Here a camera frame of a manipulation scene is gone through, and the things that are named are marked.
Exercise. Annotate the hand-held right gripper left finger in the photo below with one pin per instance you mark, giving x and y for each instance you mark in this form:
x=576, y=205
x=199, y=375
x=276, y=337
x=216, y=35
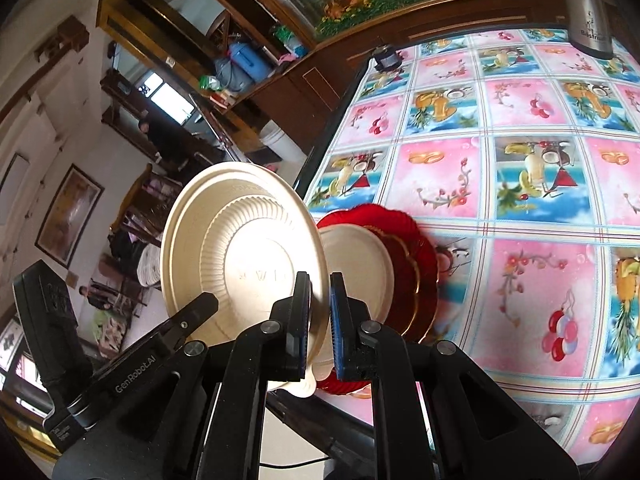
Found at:
x=301, y=330

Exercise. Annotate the large red scalloped plate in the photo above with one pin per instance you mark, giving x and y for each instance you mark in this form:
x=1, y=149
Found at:
x=400, y=217

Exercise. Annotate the low wooden cabinet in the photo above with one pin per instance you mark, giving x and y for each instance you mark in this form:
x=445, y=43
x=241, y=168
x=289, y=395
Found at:
x=320, y=75

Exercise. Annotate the framed wall picture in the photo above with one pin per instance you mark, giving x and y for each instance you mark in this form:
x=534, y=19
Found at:
x=70, y=215

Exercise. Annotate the small black device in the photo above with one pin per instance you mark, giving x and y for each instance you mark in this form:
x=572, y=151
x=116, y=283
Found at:
x=387, y=57

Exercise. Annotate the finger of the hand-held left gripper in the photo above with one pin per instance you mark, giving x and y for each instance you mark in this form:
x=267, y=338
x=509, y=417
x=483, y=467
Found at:
x=192, y=315

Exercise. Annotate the small red gold-rimmed plate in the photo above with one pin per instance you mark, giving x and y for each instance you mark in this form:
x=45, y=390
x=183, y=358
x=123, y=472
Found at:
x=402, y=280

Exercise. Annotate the cream disposable bowl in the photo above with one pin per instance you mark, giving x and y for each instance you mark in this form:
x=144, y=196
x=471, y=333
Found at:
x=355, y=265
x=250, y=260

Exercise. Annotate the tall wooden glass cabinet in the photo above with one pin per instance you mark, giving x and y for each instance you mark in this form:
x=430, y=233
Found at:
x=160, y=25

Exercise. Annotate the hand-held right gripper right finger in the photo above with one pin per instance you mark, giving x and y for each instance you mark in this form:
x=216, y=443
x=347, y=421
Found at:
x=338, y=332

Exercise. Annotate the wooden chair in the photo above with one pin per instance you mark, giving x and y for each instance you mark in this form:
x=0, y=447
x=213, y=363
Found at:
x=137, y=205

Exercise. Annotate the steel thermos jug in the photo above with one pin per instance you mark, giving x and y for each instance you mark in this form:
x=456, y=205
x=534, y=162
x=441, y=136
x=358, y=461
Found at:
x=587, y=5

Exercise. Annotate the white bucket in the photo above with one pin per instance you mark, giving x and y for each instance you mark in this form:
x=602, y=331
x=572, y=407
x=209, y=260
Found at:
x=280, y=144

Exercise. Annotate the blue thermos jug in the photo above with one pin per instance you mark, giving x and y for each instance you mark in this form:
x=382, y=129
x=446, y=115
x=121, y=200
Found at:
x=250, y=60

